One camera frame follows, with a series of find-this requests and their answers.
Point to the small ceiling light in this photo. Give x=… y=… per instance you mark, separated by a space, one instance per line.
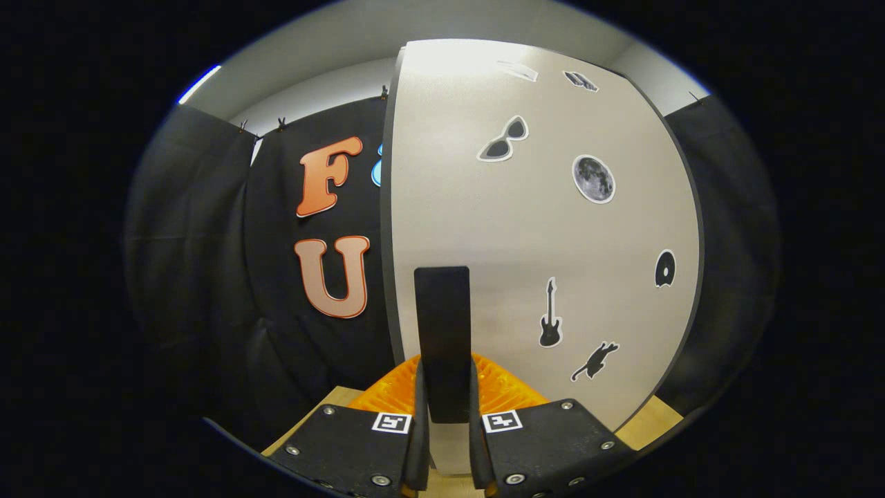
x=199 y=84

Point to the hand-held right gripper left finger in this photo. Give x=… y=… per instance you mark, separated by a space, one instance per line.
x=346 y=449

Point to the black backdrop cloth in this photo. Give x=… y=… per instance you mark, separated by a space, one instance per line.
x=200 y=263

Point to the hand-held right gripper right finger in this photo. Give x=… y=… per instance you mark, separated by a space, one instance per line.
x=553 y=446

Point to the white cabinet door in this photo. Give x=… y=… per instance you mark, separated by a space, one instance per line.
x=518 y=235

